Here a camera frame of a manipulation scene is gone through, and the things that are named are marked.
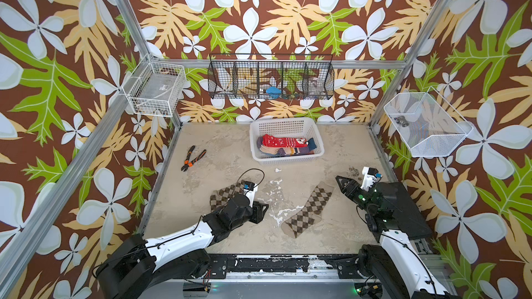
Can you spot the aluminium frame post left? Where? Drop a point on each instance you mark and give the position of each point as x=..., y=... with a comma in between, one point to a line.
x=138, y=39

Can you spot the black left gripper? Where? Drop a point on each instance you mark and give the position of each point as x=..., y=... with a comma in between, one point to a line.
x=258, y=212

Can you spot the white mesh wall basket right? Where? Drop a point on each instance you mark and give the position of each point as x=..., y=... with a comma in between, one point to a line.
x=428, y=124

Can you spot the beige purple striped sock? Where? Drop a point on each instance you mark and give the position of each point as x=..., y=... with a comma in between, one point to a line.
x=282, y=152

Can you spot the black metal base rail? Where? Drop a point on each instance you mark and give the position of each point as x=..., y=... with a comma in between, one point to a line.
x=337, y=266

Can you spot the white plastic laundry basket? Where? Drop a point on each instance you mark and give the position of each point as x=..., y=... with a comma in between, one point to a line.
x=287, y=127

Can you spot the aluminium frame post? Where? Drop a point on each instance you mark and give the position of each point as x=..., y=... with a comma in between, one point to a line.
x=436, y=12
x=138, y=39

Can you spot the orange black cutting pliers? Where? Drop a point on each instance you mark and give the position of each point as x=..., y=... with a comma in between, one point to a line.
x=190, y=161

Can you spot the black wire wall basket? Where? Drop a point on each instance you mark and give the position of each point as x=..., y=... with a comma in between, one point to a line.
x=271, y=77

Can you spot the beige brown argyle sock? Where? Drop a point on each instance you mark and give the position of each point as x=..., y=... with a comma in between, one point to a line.
x=219, y=198

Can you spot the white wire wall basket left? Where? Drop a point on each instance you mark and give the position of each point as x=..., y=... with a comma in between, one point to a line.
x=154, y=87

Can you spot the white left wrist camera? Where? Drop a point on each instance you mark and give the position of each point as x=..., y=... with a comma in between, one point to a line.
x=249, y=190

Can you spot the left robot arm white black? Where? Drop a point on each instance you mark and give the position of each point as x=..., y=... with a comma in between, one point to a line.
x=139, y=263

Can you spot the aluminium frame post right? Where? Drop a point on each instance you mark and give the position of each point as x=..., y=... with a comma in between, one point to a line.
x=436, y=12

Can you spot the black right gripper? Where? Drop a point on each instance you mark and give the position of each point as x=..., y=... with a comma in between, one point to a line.
x=352, y=184

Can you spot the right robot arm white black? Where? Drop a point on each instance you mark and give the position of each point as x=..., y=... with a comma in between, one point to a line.
x=394, y=261

